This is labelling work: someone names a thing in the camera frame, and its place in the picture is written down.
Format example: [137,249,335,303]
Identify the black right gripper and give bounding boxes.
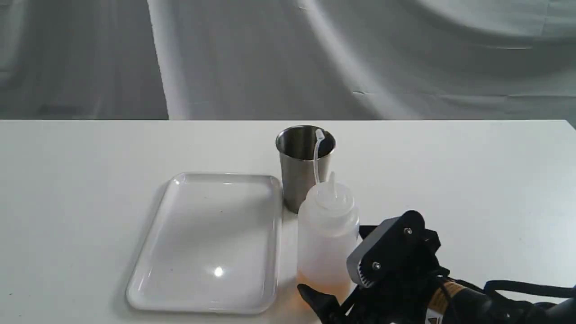
[297,228,450,324]

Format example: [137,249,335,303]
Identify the translucent squeeze bottle amber liquid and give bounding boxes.
[296,130,359,303]

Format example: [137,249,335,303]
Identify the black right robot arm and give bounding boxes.
[297,223,575,324]

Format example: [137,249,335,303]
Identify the stainless steel cup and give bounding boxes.
[275,125,337,214]

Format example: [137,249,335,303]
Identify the white plastic tray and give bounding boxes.
[126,172,283,315]

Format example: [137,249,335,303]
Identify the white backdrop sheet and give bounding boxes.
[0,0,576,124]

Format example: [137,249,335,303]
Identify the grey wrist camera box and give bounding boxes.
[346,211,425,288]

